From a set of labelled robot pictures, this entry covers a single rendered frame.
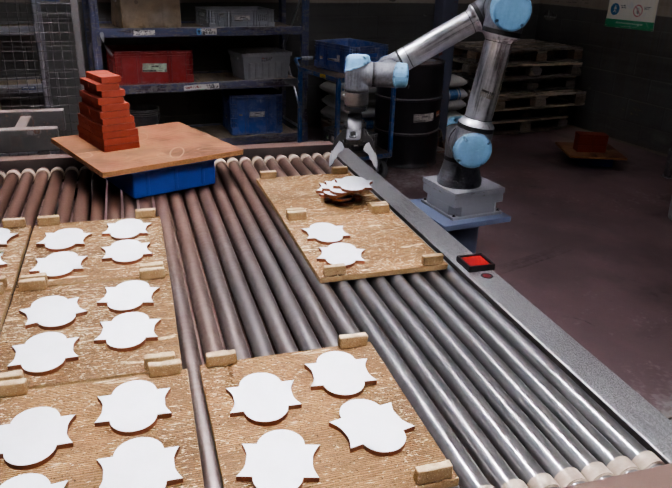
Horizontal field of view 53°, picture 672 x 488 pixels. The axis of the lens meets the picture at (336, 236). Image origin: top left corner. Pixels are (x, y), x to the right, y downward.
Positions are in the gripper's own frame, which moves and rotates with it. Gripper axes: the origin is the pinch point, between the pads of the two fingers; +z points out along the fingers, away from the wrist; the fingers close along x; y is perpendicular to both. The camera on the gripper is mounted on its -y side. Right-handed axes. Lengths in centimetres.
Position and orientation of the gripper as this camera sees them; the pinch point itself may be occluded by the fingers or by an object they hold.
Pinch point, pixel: (352, 169)
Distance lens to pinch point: 214.8
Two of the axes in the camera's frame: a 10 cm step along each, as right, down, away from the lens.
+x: -10.0, -0.5, 0.5
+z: -0.3, 9.2, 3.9
